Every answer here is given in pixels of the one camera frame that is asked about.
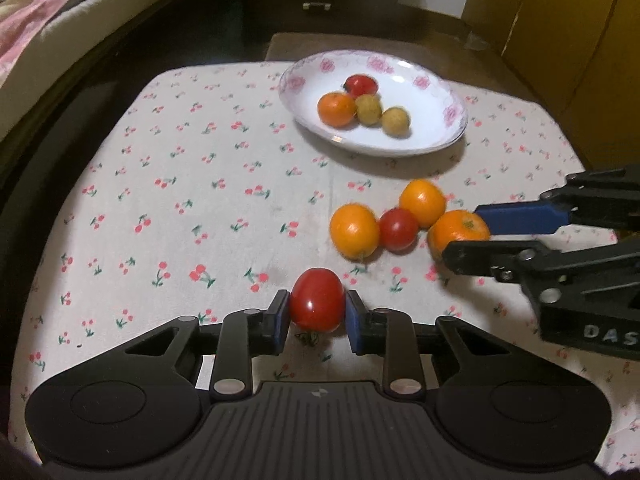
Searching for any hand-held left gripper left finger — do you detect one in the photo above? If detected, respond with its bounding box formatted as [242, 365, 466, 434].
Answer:
[107, 289, 292, 403]

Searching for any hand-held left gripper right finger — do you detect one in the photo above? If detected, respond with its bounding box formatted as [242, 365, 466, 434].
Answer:
[346, 289, 531, 403]

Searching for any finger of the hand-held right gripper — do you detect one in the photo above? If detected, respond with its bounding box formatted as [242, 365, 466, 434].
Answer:
[474, 164, 640, 236]
[441, 237, 640, 309]

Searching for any orange mandarin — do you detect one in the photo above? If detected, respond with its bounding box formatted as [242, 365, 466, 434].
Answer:
[317, 91, 358, 128]
[427, 210, 492, 264]
[399, 179, 447, 228]
[329, 203, 381, 261]

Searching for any large red tomato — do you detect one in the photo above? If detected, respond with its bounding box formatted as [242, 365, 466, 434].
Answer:
[290, 268, 347, 347]

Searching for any small red tomato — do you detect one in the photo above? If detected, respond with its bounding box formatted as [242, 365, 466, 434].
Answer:
[344, 74, 379, 100]
[378, 207, 420, 253]

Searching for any white floral rim plate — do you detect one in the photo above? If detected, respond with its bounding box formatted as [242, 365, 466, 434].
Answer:
[278, 50, 469, 157]

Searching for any brown longan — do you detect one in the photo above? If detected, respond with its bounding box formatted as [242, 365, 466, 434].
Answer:
[381, 106, 412, 137]
[354, 94, 384, 127]

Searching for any cherry print tablecloth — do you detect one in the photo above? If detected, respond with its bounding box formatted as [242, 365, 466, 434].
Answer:
[10, 62, 640, 471]

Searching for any wooden wardrobe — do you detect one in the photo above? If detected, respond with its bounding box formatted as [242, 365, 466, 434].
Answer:
[462, 0, 640, 172]

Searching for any dark nightstand drawer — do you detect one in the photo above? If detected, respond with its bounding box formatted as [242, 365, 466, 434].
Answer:
[277, 0, 402, 33]

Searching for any bed with blankets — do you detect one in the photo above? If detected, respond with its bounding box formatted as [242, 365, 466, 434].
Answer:
[0, 0, 251, 201]

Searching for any bed with pink blanket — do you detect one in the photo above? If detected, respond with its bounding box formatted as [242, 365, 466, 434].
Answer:
[0, 0, 206, 136]

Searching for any pink floral blanket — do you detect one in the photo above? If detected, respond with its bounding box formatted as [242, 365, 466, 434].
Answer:
[0, 0, 108, 81]

